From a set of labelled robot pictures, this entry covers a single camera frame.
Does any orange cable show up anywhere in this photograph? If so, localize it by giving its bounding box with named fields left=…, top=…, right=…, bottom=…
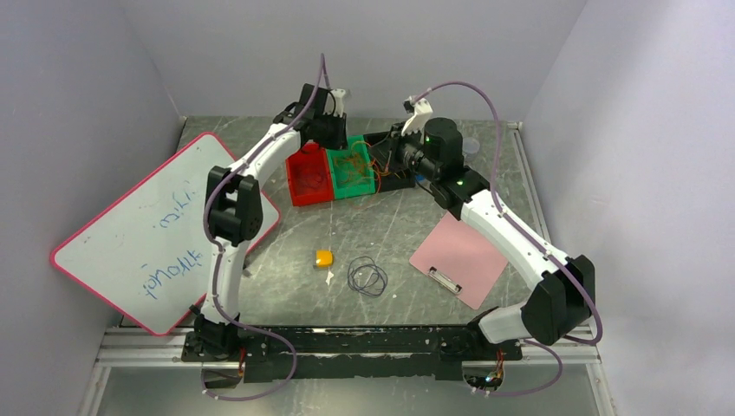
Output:
left=344, top=146, right=397, bottom=191
left=334, top=152, right=368, bottom=186

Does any small clear jar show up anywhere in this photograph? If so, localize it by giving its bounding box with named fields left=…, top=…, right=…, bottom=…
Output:
left=462, top=137, right=481, bottom=163

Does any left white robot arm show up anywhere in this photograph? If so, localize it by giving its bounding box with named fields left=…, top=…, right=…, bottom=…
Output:
left=190, top=84, right=347, bottom=361

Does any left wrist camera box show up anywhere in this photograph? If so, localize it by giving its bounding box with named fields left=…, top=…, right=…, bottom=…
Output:
left=329, top=88, right=350, bottom=118

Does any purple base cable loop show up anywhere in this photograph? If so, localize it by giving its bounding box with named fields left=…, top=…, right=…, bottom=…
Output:
left=199, top=333, right=298, bottom=403

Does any thin purple cable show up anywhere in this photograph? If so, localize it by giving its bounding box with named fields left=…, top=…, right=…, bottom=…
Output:
left=302, top=165, right=328, bottom=192

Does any yellow cable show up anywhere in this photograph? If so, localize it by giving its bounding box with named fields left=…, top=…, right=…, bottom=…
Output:
left=370, top=144, right=397, bottom=176

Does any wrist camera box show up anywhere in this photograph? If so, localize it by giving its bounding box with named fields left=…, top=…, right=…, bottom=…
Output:
left=400, top=97, right=433, bottom=136
left=329, top=88, right=350, bottom=118

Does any pink framed whiteboard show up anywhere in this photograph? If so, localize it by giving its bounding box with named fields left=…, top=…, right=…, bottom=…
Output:
left=49, top=132, right=283, bottom=338

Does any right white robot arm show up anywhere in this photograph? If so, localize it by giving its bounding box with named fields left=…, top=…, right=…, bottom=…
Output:
left=386, top=117, right=602, bottom=359

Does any black plastic bin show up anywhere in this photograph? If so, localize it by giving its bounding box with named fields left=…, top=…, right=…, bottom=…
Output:
left=363, top=132, right=416, bottom=193

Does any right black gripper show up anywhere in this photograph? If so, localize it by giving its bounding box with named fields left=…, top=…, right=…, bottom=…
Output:
left=367, top=121, right=439, bottom=182

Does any red plastic bin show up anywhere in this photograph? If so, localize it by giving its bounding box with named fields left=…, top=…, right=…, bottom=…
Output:
left=285, top=142, right=335, bottom=206

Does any yellow cube block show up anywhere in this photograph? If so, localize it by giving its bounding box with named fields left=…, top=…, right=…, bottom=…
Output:
left=314, top=250, right=335, bottom=270

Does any pink clipboard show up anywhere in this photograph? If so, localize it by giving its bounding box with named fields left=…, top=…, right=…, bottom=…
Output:
left=409, top=213, right=508, bottom=310

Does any green plastic bin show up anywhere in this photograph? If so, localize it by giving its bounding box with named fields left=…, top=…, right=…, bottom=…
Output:
left=326, top=136, right=376, bottom=200

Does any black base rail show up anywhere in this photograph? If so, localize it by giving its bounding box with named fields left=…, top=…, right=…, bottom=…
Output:
left=180, top=324, right=523, bottom=383

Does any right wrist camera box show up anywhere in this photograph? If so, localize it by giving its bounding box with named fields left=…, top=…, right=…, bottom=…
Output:
left=400, top=97, right=433, bottom=136

